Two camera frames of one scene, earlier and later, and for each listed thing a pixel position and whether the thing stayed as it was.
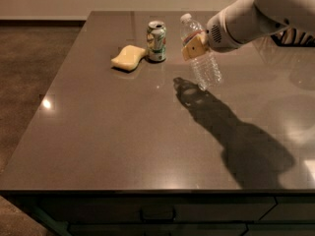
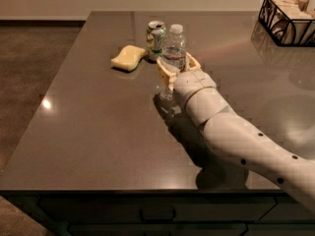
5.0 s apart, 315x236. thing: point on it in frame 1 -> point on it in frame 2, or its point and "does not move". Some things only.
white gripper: x=219 y=33 -> x=193 y=83
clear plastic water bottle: x=206 y=65 -> x=174 y=48
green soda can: x=157 y=40 does not move
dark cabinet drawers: x=175 y=212 does not move
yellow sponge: x=128 y=58 does not move
